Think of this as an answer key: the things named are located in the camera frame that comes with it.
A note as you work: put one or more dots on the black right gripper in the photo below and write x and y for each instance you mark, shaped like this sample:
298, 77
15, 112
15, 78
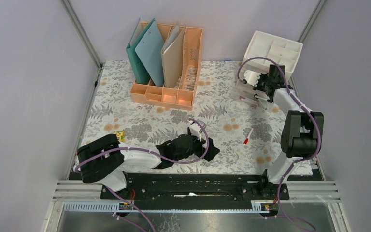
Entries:
263, 76

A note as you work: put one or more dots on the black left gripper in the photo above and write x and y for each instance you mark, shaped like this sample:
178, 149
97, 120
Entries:
201, 150

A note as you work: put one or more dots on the white plastic drawer unit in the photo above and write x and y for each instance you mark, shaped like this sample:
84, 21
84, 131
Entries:
266, 54

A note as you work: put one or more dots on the tan kraft folder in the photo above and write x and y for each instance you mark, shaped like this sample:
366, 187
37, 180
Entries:
172, 56

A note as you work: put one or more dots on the green folder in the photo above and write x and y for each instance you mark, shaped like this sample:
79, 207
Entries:
136, 57

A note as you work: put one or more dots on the light blue folder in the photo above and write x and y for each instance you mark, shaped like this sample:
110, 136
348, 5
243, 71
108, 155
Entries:
152, 61

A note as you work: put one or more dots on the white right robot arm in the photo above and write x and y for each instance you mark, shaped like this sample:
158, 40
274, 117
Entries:
301, 136

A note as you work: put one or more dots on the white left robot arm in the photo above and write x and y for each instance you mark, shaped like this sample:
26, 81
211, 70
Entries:
101, 160

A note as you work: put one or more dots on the red cap marker upper right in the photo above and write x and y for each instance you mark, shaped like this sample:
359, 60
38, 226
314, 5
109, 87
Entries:
248, 137

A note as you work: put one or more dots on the floral table cloth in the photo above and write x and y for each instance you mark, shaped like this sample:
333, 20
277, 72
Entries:
228, 121

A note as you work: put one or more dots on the orange plastic file organizer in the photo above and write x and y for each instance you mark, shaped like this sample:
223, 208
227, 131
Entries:
183, 94

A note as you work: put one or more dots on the yellow owl eraser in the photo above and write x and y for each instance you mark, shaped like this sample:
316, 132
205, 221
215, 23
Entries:
120, 135

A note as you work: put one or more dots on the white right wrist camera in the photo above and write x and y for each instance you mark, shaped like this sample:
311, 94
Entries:
251, 77

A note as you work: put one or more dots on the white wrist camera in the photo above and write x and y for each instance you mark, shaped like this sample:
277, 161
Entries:
198, 129
251, 77

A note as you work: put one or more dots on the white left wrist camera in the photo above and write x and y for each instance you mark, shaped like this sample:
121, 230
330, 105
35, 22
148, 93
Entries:
198, 129

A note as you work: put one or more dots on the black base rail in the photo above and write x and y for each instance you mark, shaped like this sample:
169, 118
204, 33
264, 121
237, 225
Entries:
200, 191

